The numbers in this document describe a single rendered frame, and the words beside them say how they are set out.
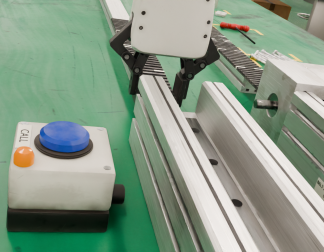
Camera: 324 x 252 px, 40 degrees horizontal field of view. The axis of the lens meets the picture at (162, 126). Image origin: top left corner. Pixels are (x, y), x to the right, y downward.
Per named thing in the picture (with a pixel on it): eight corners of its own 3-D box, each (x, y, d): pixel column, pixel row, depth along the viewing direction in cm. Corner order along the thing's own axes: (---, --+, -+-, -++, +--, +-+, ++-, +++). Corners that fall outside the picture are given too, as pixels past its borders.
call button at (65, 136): (39, 137, 38) (40, 117, 37) (86, 140, 39) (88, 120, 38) (37, 162, 35) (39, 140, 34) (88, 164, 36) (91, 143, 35)
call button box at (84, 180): (14, 176, 42) (17, 116, 39) (116, 180, 44) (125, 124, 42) (5, 233, 35) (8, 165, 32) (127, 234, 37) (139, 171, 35)
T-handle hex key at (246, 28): (218, 27, 119) (219, 20, 118) (247, 31, 121) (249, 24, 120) (237, 44, 105) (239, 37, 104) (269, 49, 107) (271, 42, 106)
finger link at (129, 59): (144, 48, 58) (136, 95, 61) (120, 45, 58) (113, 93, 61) (148, 56, 56) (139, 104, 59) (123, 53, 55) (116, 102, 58)
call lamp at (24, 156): (14, 156, 34) (14, 142, 33) (34, 157, 34) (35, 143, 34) (12, 166, 33) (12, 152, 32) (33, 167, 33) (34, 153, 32)
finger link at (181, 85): (202, 55, 61) (191, 100, 64) (180, 53, 60) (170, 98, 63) (209, 63, 58) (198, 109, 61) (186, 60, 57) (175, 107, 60)
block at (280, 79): (232, 118, 64) (250, 56, 60) (308, 125, 67) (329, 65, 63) (256, 150, 56) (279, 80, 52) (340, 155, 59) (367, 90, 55)
